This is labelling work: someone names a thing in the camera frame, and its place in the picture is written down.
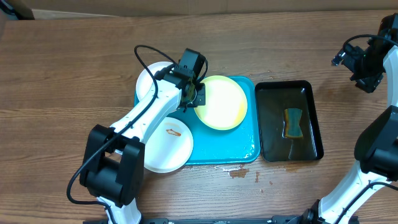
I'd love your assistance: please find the yellow plate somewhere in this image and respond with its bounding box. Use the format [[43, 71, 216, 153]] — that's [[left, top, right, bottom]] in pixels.
[[194, 75, 248, 131]]

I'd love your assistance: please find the white plate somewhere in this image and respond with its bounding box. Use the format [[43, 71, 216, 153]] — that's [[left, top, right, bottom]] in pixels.
[[136, 62, 172, 101], [144, 117, 194, 173]]

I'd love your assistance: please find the green yellow sponge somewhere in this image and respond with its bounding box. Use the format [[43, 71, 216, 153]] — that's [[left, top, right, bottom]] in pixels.
[[282, 108, 303, 139]]

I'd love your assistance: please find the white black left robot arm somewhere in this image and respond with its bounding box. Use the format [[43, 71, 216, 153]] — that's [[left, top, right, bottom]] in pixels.
[[74, 61, 205, 223]]

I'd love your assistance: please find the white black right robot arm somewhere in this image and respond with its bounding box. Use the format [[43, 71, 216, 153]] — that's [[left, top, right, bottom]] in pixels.
[[286, 14, 397, 224]]

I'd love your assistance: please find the blue plastic tray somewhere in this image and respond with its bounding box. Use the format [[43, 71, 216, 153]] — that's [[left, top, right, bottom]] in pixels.
[[132, 75, 261, 166]]

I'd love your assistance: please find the black water tray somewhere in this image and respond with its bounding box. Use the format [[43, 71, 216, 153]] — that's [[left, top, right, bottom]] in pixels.
[[255, 80, 324, 162]]

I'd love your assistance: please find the dark object top left corner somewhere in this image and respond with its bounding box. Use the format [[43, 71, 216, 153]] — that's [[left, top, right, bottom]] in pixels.
[[1, 0, 35, 20]]

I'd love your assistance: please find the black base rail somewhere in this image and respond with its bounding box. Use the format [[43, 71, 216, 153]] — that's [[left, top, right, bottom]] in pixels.
[[82, 215, 360, 224]]

